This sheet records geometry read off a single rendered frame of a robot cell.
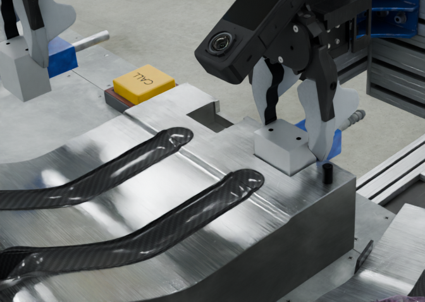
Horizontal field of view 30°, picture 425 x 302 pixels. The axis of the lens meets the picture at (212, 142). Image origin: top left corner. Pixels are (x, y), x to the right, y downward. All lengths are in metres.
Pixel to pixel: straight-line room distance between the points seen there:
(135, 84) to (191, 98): 0.17
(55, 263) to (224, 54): 0.22
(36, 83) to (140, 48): 2.11
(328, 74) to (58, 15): 0.32
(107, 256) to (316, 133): 0.22
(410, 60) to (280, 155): 0.49
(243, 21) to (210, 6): 2.61
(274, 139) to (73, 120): 0.37
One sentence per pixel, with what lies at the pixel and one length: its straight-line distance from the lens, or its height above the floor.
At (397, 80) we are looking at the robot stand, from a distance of 1.24.
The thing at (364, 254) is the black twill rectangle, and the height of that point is 0.86.
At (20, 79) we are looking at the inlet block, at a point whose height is 0.93.
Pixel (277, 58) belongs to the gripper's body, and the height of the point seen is 1.00.
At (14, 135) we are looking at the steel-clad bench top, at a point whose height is 0.80.
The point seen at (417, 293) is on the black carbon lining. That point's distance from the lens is 0.70.
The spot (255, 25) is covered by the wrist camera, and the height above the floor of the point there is 1.06.
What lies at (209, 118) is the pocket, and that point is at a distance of 0.88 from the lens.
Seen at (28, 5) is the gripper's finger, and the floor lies 1.02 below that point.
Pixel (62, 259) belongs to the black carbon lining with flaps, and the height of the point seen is 0.91.
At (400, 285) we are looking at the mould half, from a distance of 0.70.
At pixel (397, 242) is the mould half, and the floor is 0.85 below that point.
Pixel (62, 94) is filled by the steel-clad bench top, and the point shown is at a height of 0.80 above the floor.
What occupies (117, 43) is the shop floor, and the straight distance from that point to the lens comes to 3.06.
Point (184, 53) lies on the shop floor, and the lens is 2.92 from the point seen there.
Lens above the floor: 1.34
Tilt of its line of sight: 34 degrees down
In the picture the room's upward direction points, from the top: 5 degrees counter-clockwise
